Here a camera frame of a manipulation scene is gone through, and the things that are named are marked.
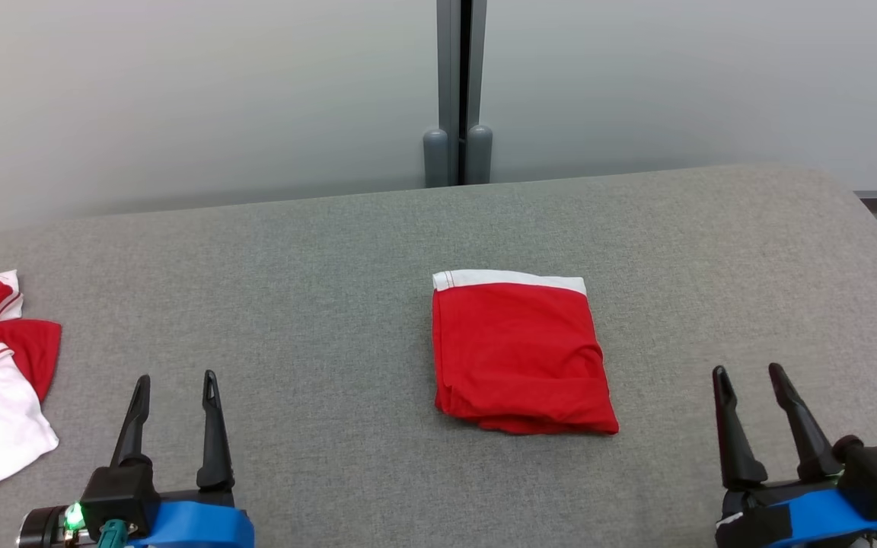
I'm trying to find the black cylinder with green light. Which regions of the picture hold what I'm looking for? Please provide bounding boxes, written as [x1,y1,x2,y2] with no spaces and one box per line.
[16,505,85,548]

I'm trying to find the grey rounded post foot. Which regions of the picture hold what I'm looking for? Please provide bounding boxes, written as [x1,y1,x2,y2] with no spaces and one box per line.
[423,128,450,188]
[466,125,494,186]

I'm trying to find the blue-topped left gripper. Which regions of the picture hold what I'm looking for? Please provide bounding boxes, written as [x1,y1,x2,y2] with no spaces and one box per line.
[109,370,257,548]

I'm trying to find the grey partition post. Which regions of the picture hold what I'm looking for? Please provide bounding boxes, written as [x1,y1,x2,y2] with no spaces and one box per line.
[436,0,488,187]

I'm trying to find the blue-topped right gripper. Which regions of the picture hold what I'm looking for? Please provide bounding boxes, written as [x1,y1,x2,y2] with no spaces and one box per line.
[713,363,877,548]

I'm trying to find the red shorts with white stripes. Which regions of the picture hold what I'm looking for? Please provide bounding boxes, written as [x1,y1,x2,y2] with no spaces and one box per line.
[431,269,620,436]

